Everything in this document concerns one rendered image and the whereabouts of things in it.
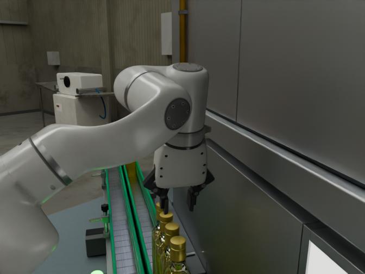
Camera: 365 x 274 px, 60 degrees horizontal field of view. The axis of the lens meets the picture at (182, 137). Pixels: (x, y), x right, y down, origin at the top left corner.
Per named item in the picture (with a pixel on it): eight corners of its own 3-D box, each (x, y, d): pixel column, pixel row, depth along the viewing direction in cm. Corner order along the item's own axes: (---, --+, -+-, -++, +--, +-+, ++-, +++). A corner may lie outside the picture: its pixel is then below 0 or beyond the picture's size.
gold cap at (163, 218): (174, 232, 78) (174, 216, 77) (160, 234, 77) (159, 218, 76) (172, 225, 81) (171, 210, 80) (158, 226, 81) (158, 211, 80)
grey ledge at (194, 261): (206, 297, 102) (206, 267, 99) (179, 302, 100) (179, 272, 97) (155, 184, 191) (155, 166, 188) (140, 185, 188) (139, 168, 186)
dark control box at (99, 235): (106, 255, 129) (105, 236, 127) (86, 258, 127) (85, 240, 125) (106, 243, 136) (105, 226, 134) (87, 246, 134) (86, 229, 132)
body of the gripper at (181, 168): (203, 122, 62) (198, 169, 67) (151, 124, 59) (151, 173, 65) (215, 141, 55) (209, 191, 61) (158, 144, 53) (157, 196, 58)
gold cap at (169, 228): (181, 245, 73) (181, 228, 72) (166, 248, 72) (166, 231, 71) (177, 237, 76) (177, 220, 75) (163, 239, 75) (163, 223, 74)
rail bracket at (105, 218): (110, 239, 118) (108, 206, 114) (90, 242, 116) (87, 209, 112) (110, 234, 121) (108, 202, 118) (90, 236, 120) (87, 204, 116)
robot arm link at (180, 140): (205, 113, 61) (203, 126, 62) (159, 115, 59) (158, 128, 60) (217, 131, 54) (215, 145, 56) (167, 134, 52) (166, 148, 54)
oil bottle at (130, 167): (136, 175, 179) (133, 127, 171) (125, 176, 177) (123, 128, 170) (134, 172, 184) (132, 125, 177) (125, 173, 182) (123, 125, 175)
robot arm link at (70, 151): (56, 166, 50) (159, 93, 56) (86, 214, 41) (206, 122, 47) (23, 128, 44) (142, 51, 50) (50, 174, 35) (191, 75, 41)
